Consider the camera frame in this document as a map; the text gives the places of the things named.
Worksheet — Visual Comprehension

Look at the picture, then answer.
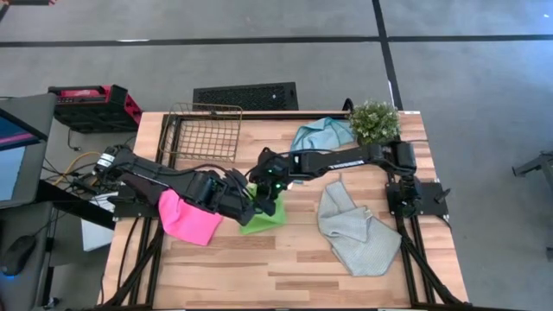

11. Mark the dark grey desk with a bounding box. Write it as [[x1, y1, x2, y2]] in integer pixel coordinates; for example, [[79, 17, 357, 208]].
[[0, 92, 116, 311]]

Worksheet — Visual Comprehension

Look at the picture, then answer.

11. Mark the black perforated computer case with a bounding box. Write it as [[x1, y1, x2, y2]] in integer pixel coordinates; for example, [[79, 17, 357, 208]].
[[192, 81, 300, 111]]

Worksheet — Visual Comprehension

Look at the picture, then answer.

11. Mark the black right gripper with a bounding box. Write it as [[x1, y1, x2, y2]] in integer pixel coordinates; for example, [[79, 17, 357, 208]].
[[251, 162, 289, 217]]

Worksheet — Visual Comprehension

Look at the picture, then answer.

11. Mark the potted green plant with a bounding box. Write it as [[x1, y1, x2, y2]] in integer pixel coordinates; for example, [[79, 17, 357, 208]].
[[348, 99, 402, 147]]

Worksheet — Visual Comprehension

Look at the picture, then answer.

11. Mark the black power strip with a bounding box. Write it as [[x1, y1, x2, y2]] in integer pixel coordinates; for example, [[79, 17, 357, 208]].
[[71, 175, 100, 196]]

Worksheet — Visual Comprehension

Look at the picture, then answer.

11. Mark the black aluminium table frame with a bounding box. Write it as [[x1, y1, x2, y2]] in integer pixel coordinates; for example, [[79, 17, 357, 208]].
[[102, 111, 467, 310]]

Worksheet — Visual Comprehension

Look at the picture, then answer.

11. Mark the black cable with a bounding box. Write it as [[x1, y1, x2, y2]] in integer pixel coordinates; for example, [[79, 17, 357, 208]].
[[66, 128, 84, 153]]

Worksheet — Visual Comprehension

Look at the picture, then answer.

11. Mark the white box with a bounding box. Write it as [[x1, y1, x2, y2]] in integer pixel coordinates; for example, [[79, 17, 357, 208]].
[[80, 194, 117, 252]]

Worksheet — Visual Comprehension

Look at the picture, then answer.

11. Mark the light blue microfiber towel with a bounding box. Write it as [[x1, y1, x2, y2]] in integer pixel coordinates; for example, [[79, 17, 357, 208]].
[[289, 116, 356, 152]]

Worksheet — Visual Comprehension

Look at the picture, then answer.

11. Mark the wire mesh basket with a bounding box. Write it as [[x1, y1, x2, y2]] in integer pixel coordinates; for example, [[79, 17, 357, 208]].
[[158, 102, 244, 164]]

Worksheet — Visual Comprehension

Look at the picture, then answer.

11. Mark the red and black case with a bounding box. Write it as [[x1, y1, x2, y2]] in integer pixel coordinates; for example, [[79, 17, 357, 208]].
[[47, 84, 143, 134]]

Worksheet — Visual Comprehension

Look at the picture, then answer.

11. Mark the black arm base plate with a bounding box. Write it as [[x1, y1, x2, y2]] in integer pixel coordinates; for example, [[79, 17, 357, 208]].
[[112, 185, 161, 219], [385, 181, 449, 217]]

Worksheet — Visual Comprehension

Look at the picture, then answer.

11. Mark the grey chair base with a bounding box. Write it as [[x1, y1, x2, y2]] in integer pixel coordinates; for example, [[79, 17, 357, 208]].
[[512, 150, 553, 178]]

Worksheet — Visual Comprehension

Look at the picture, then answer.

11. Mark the pink microfiber towel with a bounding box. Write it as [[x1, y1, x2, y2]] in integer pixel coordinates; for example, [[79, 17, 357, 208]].
[[157, 188, 225, 247]]

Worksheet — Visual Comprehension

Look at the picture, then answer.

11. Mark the green microfiber towel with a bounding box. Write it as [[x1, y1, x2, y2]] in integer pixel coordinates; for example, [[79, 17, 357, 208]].
[[239, 183, 289, 237]]

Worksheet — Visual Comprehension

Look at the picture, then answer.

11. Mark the computer monitor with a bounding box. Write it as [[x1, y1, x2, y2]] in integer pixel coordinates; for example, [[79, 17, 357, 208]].
[[0, 107, 48, 211]]

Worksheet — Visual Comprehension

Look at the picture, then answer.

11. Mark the grey microfiber towel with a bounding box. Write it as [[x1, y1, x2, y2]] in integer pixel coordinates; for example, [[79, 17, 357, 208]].
[[317, 180, 403, 277]]

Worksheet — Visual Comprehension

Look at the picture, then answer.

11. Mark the black computer mouse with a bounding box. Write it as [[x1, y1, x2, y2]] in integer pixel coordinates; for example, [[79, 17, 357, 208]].
[[0, 235, 38, 277]]

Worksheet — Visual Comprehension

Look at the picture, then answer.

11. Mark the yellow cable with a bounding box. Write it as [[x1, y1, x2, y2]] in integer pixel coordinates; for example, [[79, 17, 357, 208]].
[[54, 150, 105, 187]]

